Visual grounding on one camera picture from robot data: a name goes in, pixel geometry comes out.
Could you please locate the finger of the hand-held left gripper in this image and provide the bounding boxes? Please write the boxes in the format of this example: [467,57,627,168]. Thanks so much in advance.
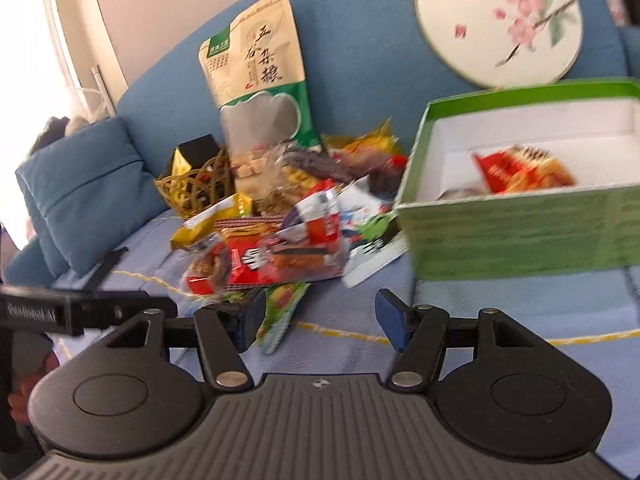
[82,290,179,333]
[90,249,124,294]

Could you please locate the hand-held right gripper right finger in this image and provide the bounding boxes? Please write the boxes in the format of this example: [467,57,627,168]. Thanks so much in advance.
[375,288,540,392]

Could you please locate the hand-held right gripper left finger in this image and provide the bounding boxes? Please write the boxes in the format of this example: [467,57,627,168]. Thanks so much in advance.
[102,287,268,394]

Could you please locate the pile of mixed snack packets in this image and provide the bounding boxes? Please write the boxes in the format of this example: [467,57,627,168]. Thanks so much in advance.
[170,142,416,357]

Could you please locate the green cardboard box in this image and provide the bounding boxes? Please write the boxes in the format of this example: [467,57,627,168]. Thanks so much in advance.
[394,77,640,282]

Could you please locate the red biscuit snack packet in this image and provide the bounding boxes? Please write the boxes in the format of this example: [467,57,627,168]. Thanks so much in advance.
[472,145,577,195]

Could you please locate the blue pillow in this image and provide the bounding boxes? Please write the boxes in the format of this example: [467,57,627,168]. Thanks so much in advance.
[15,116,169,279]

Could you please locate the light blue stitched blanket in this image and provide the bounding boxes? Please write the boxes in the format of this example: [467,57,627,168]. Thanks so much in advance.
[50,205,640,467]

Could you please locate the woven wicker basket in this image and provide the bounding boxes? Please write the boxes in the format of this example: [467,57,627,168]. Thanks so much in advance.
[155,147,239,219]

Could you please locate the black yellow small carton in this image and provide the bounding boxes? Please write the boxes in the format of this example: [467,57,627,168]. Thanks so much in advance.
[172,134,224,196]

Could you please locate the dark cloth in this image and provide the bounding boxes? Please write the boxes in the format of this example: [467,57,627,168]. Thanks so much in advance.
[30,115,88,153]

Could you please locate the yellow clear snack packet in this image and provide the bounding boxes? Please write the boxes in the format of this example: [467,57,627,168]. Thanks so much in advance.
[322,119,407,161]

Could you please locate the large beige green grain pouch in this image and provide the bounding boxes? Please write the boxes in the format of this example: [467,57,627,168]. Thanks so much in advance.
[198,0,322,203]

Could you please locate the blue sofa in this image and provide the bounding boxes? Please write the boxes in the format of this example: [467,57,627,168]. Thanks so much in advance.
[5,0,640,291]

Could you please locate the round floral fabric fan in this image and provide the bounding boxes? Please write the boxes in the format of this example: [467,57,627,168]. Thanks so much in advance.
[414,0,585,90]

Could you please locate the white wire rack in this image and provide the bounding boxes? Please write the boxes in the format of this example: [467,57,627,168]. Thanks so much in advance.
[75,64,118,123]

